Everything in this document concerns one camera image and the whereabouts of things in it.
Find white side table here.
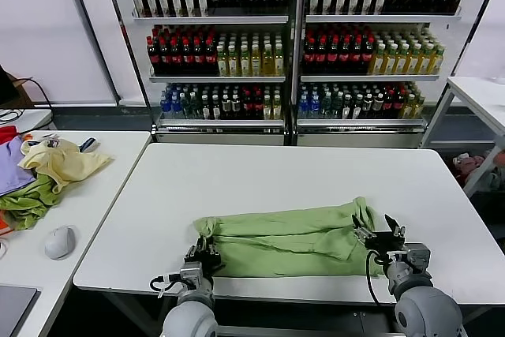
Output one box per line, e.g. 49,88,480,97
420,75,505,198

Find brown cardboard box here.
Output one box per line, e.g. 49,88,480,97
10,75,36,106

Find pale yellow garment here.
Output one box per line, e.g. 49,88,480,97
18,137,115,194

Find light green t-shirt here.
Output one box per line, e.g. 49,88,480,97
192,196,390,279

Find white printed garment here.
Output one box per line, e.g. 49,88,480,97
27,133,61,148

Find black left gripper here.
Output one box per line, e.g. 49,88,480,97
183,235,223,275

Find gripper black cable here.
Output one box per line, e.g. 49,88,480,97
365,249,391,307
148,271,186,298

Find red garment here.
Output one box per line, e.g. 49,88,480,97
0,125,20,144

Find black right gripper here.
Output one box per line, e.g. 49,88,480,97
351,213,407,260

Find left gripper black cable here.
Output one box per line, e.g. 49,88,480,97
148,271,186,298

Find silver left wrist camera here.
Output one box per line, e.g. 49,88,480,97
179,264,204,289

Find lilac purple garment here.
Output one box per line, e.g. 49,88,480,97
0,135,39,196

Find crumpled olive green garment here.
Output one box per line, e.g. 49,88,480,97
0,173,64,231

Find black monitor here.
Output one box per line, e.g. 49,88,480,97
0,63,21,106

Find pink red cloth heap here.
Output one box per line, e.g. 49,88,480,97
452,151,486,186

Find grey computer mouse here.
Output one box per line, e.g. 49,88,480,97
43,225,77,261

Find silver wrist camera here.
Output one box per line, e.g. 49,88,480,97
402,242,432,275
179,264,204,289

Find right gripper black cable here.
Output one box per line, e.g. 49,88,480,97
365,249,391,307

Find black power cable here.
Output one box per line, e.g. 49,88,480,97
13,76,54,109

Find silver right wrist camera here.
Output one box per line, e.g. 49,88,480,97
402,242,432,275

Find yellow juice bottle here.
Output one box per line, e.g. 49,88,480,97
407,43,421,75
274,43,286,77
431,44,446,75
419,43,432,75
239,43,252,77
228,43,241,77
370,43,385,75
262,43,275,77
395,43,409,75
383,43,397,75
251,43,264,77
216,43,230,77

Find dark grey laptop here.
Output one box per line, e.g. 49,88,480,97
0,283,43,337

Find red-capped cola bottle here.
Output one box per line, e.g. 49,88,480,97
363,36,375,74
352,36,364,74
181,36,194,76
147,36,159,76
303,36,316,74
340,36,353,74
159,36,171,76
170,36,182,76
193,36,205,76
316,36,329,74
327,36,341,74
204,36,218,76

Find white drink shelf unit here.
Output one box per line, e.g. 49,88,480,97
291,0,478,148
100,0,301,147

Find grey clothes heap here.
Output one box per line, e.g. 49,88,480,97
471,163,505,196

